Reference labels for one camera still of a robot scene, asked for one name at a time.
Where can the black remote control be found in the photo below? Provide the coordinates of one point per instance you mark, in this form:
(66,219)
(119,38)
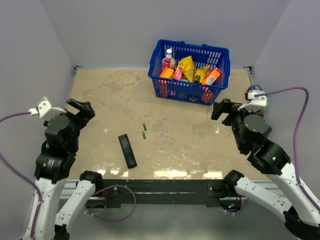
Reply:
(127,151)

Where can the black base frame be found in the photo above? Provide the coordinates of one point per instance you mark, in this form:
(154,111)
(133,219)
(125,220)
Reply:
(205,192)

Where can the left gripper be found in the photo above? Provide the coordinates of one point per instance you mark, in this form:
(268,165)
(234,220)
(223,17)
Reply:
(85,113)

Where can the orange carton box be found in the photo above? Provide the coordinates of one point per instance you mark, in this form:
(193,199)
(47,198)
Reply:
(212,76)

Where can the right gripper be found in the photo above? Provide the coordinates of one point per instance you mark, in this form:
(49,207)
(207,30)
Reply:
(226,106)

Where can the white pump bottle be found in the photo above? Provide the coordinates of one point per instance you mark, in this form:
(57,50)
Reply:
(168,60)

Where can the orange pink box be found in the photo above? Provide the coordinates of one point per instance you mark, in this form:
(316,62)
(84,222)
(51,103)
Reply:
(167,73)

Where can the blue green sponge pack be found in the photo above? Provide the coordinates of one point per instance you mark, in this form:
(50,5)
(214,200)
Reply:
(257,88)

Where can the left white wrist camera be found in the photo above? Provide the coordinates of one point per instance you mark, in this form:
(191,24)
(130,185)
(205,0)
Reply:
(45,110)

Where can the blue plastic basket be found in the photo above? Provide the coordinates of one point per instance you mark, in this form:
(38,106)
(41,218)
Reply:
(184,90)

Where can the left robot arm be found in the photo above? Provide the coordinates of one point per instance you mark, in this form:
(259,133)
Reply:
(52,169)

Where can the yellow snack bag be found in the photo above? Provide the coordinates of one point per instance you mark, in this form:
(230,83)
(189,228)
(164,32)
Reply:
(188,68)

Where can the yellow green bag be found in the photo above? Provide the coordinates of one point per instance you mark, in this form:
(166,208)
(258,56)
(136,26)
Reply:
(200,74)

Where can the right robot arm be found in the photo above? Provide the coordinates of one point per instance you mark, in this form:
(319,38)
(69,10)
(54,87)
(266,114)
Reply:
(251,132)

